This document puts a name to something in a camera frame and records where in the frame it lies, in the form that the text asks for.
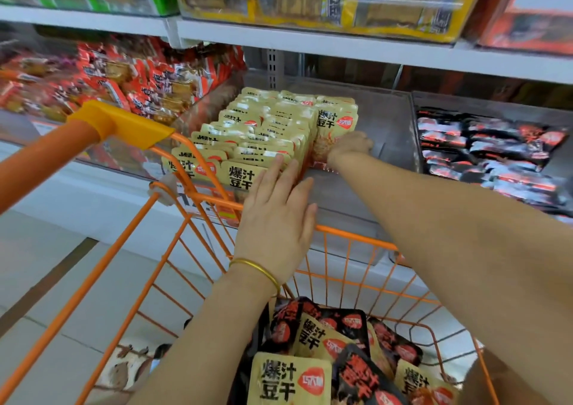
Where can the person's right forearm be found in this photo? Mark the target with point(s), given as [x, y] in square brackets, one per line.
[474, 266]

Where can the person's left white sandal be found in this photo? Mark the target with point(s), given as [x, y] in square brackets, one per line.
[130, 364]

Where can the stack of yellow trimmed packets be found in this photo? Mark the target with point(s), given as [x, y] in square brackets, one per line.
[358, 6]

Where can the orange shopping cart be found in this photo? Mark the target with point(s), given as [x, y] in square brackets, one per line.
[125, 124]

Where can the stack of orange trimmed packets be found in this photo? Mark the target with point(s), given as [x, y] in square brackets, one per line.
[519, 33]

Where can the yellow orange snack packet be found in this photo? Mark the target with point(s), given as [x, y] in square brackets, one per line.
[336, 101]
[333, 122]

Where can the person's right hand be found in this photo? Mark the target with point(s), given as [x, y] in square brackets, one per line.
[349, 147]

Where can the person's left forearm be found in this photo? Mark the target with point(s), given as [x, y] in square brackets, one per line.
[206, 355]

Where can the person's left hand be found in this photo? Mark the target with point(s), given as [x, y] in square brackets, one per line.
[277, 225]

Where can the black flame print snack packet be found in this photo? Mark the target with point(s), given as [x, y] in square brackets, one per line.
[546, 136]

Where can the pile of black orange snacks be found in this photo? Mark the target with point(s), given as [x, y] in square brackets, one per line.
[313, 364]

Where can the pile of red tan packets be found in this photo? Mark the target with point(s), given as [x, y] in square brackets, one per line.
[134, 78]

